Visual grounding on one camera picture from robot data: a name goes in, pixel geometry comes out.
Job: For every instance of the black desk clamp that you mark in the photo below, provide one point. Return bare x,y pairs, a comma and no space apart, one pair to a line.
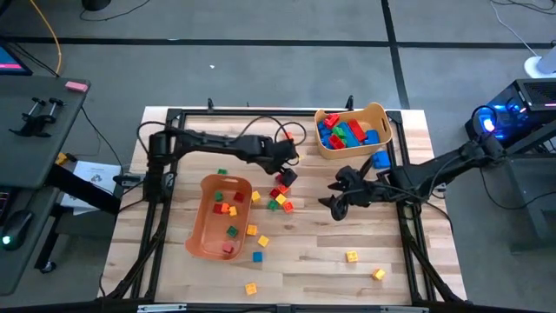
37,121

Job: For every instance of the silver metal bracket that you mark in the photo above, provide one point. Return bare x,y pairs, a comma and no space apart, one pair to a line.
160,308
404,310

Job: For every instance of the orange plastic bin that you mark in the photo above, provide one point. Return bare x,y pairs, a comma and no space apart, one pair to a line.
204,226

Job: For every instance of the pink eraser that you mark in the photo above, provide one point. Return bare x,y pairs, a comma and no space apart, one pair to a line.
77,86

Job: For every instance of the long blue building block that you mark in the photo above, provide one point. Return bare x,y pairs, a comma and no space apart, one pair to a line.
349,138

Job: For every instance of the long red building block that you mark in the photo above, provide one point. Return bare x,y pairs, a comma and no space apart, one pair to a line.
357,129

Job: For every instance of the small red building block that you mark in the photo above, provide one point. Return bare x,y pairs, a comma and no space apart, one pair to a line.
279,178
228,247
217,209
274,192
238,197

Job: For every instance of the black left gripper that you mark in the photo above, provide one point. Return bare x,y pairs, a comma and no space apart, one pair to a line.
278,154

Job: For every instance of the large green building block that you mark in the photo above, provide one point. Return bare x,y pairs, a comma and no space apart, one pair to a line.
339,132

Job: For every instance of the black desk top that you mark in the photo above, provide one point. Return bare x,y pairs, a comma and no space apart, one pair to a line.
26,261

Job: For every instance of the small blue building block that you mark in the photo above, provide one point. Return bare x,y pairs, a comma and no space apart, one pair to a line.
257,256

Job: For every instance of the small orange building block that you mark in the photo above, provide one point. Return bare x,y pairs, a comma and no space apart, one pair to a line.
283,189
288,136
288,206
225,208

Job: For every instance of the large blue building block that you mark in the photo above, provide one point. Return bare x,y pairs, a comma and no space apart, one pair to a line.
323,132
372,137
381,159

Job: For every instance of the large red building block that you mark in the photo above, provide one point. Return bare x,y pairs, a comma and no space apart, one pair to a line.
331,120

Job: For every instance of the dark grey computer stand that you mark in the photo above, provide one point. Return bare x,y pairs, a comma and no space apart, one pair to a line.
538,208

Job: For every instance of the small green building block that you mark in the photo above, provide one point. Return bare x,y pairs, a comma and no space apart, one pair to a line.
232,231
218,196
222,171
273,205

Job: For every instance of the black desktop computer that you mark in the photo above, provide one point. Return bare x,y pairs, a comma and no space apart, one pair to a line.
536,93

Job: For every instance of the white paper sheet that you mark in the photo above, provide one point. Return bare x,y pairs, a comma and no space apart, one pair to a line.
97,174

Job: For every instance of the small yellow object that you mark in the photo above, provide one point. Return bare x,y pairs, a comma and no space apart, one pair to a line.
62,159

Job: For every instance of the yellow plastic bin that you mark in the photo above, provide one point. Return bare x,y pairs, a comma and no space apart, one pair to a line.
369,114

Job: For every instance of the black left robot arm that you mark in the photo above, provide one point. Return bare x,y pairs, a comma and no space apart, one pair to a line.
204,141

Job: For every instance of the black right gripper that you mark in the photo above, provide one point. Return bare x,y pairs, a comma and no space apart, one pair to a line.
369,189

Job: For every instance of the computer screen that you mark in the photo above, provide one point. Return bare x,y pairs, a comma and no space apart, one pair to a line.
11,61

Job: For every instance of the black computer mouse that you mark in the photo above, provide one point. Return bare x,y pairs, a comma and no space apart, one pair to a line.
17,226

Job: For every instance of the black chair base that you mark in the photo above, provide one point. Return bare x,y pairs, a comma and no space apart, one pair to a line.
96,4

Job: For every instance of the dark grey desk shelf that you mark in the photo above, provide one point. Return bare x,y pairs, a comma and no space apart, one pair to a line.
39,143

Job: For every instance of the black desk crossbar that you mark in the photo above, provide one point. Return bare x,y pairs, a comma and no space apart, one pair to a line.
82,191

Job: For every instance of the white floor device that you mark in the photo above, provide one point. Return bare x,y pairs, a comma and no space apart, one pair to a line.
538,67

